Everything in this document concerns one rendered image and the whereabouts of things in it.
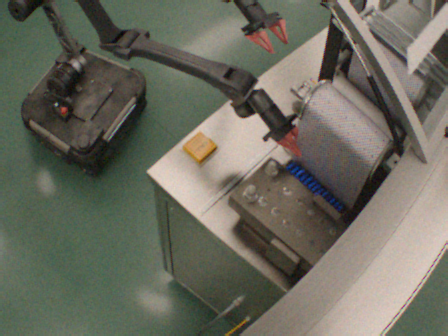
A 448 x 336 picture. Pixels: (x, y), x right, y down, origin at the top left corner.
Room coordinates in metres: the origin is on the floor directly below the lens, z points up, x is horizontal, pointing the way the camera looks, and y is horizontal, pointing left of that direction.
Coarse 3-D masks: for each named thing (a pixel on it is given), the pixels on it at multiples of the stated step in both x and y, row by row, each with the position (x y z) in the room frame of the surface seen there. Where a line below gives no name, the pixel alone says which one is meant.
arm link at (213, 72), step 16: (144, 32) 1.19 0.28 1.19; (128, 48) 1.13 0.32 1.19; (144, 48) 1.12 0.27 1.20; (160, 48) 1.11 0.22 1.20; (176, 48) 1.11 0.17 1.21; (176, 64) 1.06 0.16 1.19; (192, 64) 1.05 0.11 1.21; (208, 64) 1.05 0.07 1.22; (224, 64) 1.05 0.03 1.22; (208, 80) 1.02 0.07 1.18; (224, 80) 1.00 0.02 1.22; (240, 80) 1.00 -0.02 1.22
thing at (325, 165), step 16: (304, 128) 0.90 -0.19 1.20; (304, 144) 0.89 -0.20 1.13; (320, 144) 0.86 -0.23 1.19; (304, 160) 0.88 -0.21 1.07; (320, 160) 0.85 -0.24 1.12; (336, 160) 0.83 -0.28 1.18; (320, 176) 0.84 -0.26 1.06; (336, 176) 0.82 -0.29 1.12; (352, 176) 0.79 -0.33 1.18; (336, 192) 0.80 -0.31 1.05; (352, 192) 0.77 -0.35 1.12
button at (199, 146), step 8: (200, 136) 1.00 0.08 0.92; (184, 144) 0.97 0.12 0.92; (192, 144) 0.97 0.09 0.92; (200, 144) 0.98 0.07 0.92; (208, 144) 0.98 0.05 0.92; (216, 144) 0.98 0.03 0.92; (192, 152) 0.95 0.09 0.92; (200, 152) 0.95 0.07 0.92; (208, 152) 0.95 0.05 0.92; (200, 160) 0.93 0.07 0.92
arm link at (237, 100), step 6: (252, 84) 1.02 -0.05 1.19; (228, 90) 0.97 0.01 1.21; (234, 90) 0.98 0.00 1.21; (252, 90) 1.00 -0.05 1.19; (228, 96) 0.97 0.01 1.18; (234, 96) 0.96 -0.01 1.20; (240, 96) 0.97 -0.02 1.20; (246, 96) 0.97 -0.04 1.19; (234, 102) 1.00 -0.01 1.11; (240, 102) 0.97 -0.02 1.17; (234, 108) 1.00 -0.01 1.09; (240, 108) 0.99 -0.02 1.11; (246, 108) 0.98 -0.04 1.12; (240, 114) 0.98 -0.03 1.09; (246, 114) 0.98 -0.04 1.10; (252, 114) 0.97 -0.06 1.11
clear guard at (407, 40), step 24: (360, 0) 0.79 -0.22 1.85; (384, 0) 0.84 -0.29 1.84; (408, 0) 0.90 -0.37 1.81; (432, 0) 0.97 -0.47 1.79; (384, 24) 0.78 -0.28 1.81; (408, 24) 0.83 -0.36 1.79; (432, 24) 0.89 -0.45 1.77; (384, 48) 0.72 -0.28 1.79; (408, 48) 0.77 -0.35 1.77; (432, 48) 0.82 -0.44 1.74; (408, 72) 0.71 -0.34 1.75; (432, 72) 0.76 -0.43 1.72; (408, 96) 0.67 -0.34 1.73; (432, 96) 0.71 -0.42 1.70; (432, 120) 0.66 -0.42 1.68
